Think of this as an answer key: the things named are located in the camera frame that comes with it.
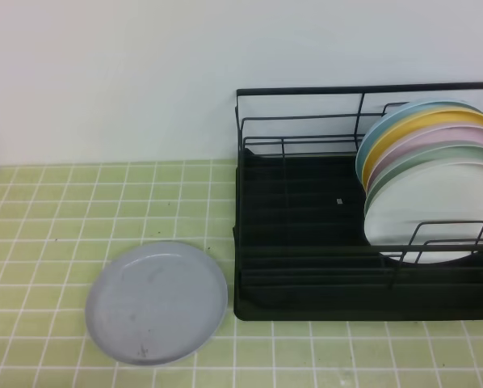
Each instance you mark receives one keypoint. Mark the black wire dish rack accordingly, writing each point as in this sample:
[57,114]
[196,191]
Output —
[302,133]

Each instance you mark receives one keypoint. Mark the yellow plate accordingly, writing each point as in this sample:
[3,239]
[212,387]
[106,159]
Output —
[412,123]

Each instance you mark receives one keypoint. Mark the blue plate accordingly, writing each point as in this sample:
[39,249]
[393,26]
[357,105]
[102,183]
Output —
[393,117]

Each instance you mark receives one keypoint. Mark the pink plate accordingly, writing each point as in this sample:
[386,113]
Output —
[434,134]

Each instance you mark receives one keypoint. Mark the green plate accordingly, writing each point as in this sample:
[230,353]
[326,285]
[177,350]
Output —
[425,154]

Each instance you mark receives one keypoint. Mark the grey plate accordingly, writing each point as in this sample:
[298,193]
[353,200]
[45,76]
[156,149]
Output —
[156,304]

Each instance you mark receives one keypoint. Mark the white plate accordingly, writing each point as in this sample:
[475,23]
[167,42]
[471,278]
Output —
[434,203]

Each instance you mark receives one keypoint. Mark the black drip tray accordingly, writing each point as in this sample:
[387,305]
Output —
[423,301]

